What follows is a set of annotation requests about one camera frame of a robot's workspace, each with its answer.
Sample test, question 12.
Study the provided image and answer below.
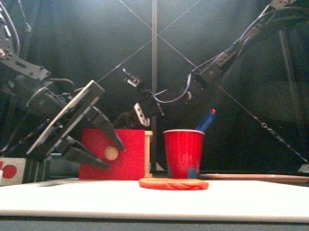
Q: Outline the red drawer front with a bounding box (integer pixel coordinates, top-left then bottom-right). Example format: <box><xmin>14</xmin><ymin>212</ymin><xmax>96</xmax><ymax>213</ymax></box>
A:
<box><xmin>79</xmin><ymin>128</ymin><xmax>146</xmax><ymax>181</ymax></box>

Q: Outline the light wooden drawer box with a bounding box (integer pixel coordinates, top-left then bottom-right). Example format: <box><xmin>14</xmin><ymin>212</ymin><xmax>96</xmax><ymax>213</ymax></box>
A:
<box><xmin>143</xmin><ymin>129</ymin><xmax>155</xmax><ymax>179</ymax></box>

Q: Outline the flat red dough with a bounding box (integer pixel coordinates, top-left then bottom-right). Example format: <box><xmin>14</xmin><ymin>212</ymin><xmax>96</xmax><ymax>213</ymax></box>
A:
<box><xmin>137</xmin><ymin>177</ymin><xmax>211</xmax><ymax>191</ymax></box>

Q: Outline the blue tool with red end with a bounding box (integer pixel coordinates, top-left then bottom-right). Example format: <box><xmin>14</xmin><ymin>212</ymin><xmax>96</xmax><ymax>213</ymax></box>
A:
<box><xmin>194</xmin><ymin>108</ymin><xmax>216</xmax><ymax>134</ymax></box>

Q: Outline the red plastic cup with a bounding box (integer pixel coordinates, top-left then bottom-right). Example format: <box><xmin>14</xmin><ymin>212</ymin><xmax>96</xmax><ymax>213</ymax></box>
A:
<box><xmin>162</xmin><ymin>128</ymin><xmax>206</xmax><ymax>180</ymax></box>

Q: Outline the white block with red dot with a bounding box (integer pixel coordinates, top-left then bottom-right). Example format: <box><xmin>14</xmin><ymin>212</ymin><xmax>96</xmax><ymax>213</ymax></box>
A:
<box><xmin>0</xmin><ymin>157</ymin><xmax>28</xmax><ymax>187</ymax></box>

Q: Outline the white cutting board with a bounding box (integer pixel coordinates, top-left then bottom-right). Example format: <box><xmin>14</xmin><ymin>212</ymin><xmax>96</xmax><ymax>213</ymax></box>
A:
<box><xmin>0</xmin><ymin>179</ymin><xmax>309</xmax><ymax>224</ymax></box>

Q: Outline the pink wooden board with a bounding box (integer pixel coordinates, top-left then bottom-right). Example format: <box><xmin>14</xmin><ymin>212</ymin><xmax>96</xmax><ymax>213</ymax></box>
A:
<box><xmin>198</xmin><ymin>172</ymin><xmax>309</xmax><ymax>185</ymax></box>

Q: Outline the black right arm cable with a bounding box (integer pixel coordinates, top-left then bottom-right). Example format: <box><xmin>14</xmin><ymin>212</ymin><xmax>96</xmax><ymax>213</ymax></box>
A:
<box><xmin>151</xmin><ymin>71</ymin><xmax>195</xmax><ymax>105</ymax></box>

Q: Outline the black metal frame pole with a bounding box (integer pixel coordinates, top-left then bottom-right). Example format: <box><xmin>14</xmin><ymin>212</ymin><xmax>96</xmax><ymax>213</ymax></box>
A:
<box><xmin>150</xmin><ymin>0</ymin><xmax>159</xmax><ymax>172</ymax></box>

